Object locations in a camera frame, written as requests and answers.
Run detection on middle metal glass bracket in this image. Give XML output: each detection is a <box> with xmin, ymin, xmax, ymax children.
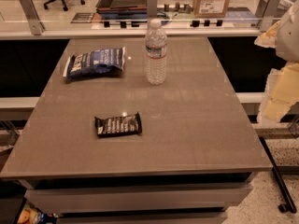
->
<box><xmin>147</xmin><ymin>0</ymin><xmax>158</xmax><ymax>19</ymax></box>

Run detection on grey table drawer unit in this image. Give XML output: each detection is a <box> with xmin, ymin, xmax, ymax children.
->
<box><xmin>18</xmin><ymin>171</ymin><xmax>255</xmax><ymax>224</ymax></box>

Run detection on left metal glass bracket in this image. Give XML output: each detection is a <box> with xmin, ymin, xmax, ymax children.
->
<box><xmin>19</xmin><ymin>0</ymin><xmax>45</xmax><ymax>35</ymax></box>

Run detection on clear plastic water bottle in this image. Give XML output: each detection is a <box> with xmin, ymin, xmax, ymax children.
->
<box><xmin>145</xmin><ymin>19</ymin><xmax>167</xmax><ymax>85</ymax></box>

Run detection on cardboard box with label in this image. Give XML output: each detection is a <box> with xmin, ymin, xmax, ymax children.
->
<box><xmin>192</xmin><ymin>0</ymin><xmax>230</xmax><ymax>18</ymax></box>

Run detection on right metal glass bracket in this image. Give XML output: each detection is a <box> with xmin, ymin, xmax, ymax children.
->
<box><xmin>255</xmin><ymin>0</ymin><xmax>280</xmax><ymax>32</ymax></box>

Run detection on metal glass bracket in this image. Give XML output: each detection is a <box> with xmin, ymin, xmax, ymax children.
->
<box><xmin>147</xmin><ymin>0</ymin><xmax>158</xmax><ymax>19</ymax></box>
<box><xmin>19</xmin><ymin>0</ymin><xmax>45</xmax><ymax>35</ymax></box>
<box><xmin>255</xmin><ymin>0</ymin><xmax>280</xmax><ymax>32</ymax></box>

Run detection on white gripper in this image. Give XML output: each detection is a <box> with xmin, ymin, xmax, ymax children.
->
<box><xmin>254</xmin><ymin>0</ymin><xmax>299</xmax><ymax>123</ymax></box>

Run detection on black floor bar with wheel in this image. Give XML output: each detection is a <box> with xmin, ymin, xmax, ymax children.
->
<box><xmin>260</xmin><ymin>137</ymin><xmax>297</xmax><ymax>214</ymax></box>

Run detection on black rxbar chocolate bar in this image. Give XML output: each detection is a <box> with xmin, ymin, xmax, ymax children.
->
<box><xmin>94</xmin><ymin>113</ymin><xmax>142</xmax><ymax>138</ymax></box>

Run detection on colourful snack bin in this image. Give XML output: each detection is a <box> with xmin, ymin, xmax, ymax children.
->
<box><xmin>16</xmin><ymin>202</ymin><xmax>58</xmax><ymax>224</ymax></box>

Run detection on blue chip bag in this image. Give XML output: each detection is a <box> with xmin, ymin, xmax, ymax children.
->
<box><xmin>64</xmin><ymin>47</ymin><xmax>125</xmax><ymax>80</ymax></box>

